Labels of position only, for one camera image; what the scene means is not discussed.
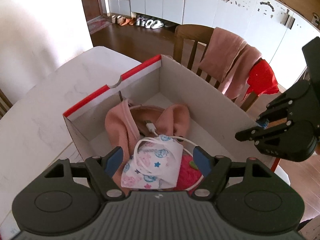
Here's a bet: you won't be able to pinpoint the pink strawberry plush toy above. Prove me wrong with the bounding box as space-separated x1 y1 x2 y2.
173 154 203 194

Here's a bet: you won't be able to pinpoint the red cardboard box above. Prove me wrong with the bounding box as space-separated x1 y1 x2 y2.
63 55 279 170

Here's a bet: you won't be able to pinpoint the pink fleece garment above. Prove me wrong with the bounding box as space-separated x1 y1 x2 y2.
105 100 190 186

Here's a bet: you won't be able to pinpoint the patterned face mask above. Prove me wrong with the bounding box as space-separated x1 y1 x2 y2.
121 135 183 190

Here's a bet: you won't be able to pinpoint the white usb cable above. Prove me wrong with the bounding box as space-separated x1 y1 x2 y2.
133 120 205 193

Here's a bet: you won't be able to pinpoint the red cloth on chair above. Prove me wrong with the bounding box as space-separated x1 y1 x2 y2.
243 58 279 99

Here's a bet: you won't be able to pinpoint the pink scarf on chair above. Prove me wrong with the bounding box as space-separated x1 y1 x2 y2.
199 27 261 100

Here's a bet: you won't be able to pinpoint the wooden chair far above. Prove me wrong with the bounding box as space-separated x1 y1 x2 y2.
0 89 13 118

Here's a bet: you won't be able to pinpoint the wooden chair near box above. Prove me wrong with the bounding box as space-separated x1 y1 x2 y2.
173 24 247 102

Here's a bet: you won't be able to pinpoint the red patterned rug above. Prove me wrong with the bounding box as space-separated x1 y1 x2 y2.
87 15 112 35

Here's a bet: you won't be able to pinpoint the orange slippers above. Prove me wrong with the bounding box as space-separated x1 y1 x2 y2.
111 15 136 26

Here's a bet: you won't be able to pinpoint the white sneakers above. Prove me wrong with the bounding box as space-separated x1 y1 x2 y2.
136 17 164 29

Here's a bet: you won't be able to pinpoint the white wall cabinet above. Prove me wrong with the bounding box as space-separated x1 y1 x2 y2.
108 0 319 87

